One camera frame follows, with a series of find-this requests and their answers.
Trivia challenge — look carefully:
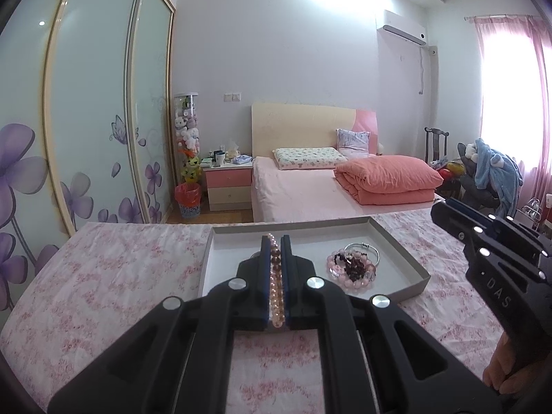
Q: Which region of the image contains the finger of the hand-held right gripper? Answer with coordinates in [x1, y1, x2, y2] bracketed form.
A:
[446, 198, 552, 260]
[430, 203, 543, 268]

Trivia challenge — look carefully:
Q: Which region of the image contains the white air conditioner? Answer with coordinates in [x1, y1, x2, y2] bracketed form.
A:
[376, 9, 428, 47]

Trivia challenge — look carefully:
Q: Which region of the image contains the folded orange quilt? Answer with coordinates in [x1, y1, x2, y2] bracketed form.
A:
[334, 156, 440, 206]

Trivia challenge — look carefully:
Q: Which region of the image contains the pink bed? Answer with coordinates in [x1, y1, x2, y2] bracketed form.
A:
[251, 155, 446, 224]

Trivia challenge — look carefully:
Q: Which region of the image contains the pink curtain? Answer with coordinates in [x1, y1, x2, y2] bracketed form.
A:
[465, 14, 552, 173]

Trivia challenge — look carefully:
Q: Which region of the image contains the cream and pink headboard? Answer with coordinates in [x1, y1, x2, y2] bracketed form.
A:
[251, 102, 378, 158]

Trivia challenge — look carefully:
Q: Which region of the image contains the plush toy display tube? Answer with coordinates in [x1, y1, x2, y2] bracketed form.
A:
[174, 92, 201, 186]

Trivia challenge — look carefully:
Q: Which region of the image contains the pink floral tablecloth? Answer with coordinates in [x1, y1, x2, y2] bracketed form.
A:
[0, 213, 518, 414]

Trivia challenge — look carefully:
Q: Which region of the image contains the grey swivel chair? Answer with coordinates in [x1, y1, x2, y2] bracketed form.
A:
[457, 142, 501, 208]

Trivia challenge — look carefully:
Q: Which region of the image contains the red trash bin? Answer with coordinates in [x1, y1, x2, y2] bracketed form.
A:
[175, 182, 203, 219]

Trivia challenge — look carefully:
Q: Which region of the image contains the pink crystal bead bracelet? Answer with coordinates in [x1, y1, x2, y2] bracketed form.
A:
[326, 250, 377, 290]

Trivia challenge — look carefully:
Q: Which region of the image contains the purple pillow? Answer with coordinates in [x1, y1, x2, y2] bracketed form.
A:
[336, 128, 372, 156]

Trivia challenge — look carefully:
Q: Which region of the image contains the person's right hand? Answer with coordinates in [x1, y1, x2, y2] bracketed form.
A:
[483, 332, 524, 395]

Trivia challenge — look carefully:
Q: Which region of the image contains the floral pillow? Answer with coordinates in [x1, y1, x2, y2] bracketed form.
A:
[272, 147, 339, 170]

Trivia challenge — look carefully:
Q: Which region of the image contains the pink and cream nightstand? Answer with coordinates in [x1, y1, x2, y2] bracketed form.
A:
[203, 161, 254, 212]

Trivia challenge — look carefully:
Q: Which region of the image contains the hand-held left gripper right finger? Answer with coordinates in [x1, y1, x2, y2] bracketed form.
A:
[281, 235, 503, 414]

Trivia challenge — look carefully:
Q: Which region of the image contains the floral sliding door wardrobe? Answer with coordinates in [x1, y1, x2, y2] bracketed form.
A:
[0, 0, 178, 311]

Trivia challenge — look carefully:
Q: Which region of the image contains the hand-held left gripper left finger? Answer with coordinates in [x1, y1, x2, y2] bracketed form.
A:
[47, 236, 270, 414]

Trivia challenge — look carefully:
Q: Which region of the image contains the grey cardboard tray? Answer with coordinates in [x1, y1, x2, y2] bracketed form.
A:
[197, 217, 432, 307]

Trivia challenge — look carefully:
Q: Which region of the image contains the dark wooden chair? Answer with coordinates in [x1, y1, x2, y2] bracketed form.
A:
[424, 127, 450, 165]

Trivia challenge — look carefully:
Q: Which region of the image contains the blue plush garment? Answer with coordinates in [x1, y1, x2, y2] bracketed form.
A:
[473, 138, 524, 206]

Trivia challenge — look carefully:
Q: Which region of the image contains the thin silver bangle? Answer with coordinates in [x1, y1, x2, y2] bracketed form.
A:
[344, 243, 381, 267]

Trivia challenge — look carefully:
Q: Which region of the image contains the peach pearl bracelet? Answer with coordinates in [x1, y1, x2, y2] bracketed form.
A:
[266, 233, 286, 329]

